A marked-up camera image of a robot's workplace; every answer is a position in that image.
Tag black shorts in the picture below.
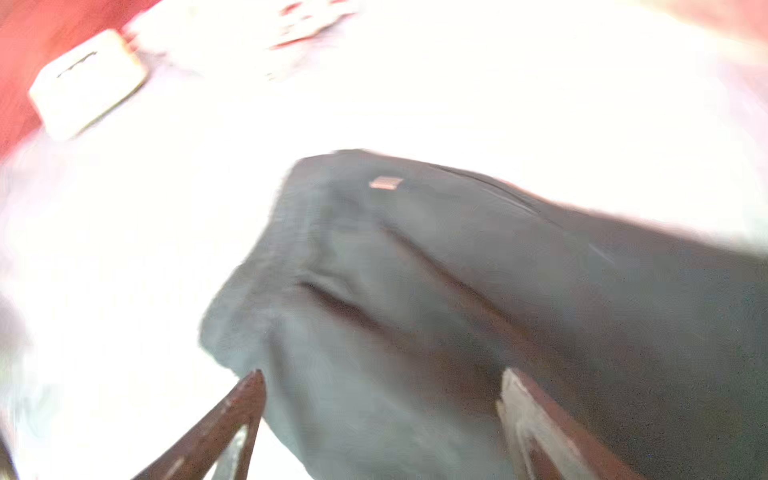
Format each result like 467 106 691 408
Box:
200 150 767 479

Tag cream desk calculator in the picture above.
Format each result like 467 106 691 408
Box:
28 29 148 140

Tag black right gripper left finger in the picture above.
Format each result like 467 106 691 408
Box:
136 370 266 480

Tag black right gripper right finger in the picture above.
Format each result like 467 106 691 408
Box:
496 369 643 479

